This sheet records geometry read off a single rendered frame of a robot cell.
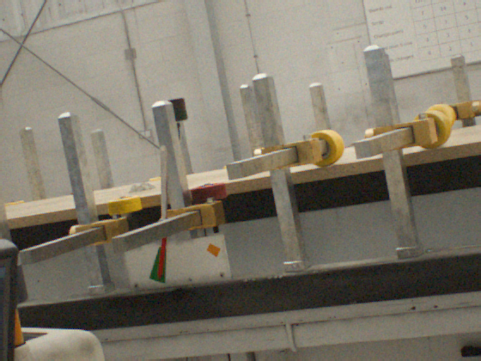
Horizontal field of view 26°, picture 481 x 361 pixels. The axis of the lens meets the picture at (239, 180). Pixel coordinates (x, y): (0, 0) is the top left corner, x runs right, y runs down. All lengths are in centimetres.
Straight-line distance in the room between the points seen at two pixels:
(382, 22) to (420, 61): 50
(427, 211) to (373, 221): 13
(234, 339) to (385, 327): 35
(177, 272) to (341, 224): 39
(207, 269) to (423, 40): 728
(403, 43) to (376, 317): 737
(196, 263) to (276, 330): 23
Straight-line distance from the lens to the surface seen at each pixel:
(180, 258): 229
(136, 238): 200
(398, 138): 196
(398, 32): 947
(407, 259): 210
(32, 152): 382
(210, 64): 994
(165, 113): 227
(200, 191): 230
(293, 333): 226
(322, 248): 239
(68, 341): 129
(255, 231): 245
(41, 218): 268
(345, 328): 221
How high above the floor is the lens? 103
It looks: 3 degrees down
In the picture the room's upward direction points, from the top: 11 degrees counter-clockwise
